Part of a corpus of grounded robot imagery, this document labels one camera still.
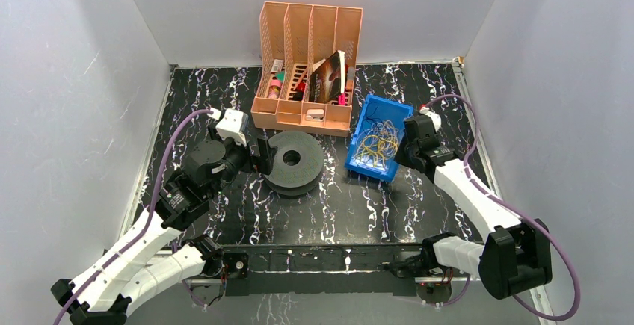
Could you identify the blue plastic bin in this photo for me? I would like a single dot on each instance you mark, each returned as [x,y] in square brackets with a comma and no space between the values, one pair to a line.
[376,138]

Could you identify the grey filament spool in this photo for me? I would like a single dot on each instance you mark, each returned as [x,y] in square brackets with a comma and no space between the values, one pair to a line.
[297,164]

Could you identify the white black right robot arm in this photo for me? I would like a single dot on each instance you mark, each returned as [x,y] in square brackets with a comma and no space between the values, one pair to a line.
[515,255]

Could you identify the pink sticker roll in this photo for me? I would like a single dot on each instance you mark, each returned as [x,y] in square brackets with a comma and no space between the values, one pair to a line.
[274,89]

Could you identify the pink marker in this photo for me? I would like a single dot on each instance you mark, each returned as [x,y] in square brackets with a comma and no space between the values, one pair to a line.
[342,100]

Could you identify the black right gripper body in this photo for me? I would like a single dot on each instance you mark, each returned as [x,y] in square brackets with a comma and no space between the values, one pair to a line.
[405,152]

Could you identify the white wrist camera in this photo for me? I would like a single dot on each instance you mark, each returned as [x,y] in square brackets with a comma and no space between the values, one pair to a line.
[433,116]
[232,124]

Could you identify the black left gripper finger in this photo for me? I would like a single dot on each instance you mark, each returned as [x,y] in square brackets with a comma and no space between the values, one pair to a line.
[265,162]
[261,146]

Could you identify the dark book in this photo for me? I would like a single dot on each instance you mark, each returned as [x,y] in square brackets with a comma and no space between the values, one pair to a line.
[327,82]

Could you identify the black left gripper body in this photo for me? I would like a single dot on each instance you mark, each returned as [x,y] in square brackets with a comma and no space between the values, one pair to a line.
[262,155]

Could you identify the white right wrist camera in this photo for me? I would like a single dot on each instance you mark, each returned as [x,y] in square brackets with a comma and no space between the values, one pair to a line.
[433,116]

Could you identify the pink desk organizer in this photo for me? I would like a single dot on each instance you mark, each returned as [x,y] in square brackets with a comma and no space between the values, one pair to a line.
[295,39]

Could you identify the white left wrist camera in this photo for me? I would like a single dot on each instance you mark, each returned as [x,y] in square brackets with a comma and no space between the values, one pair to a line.
[232,124]

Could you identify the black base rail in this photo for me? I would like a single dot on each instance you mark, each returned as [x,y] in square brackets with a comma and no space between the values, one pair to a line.
[332,269]

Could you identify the red black bottle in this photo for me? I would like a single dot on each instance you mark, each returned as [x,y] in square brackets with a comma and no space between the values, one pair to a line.
[298,93]

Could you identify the white pink stapler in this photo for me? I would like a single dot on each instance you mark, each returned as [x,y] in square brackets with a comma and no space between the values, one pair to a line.
[315,114]

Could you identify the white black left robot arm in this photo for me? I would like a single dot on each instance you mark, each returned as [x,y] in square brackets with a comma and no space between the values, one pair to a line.
[121,280]

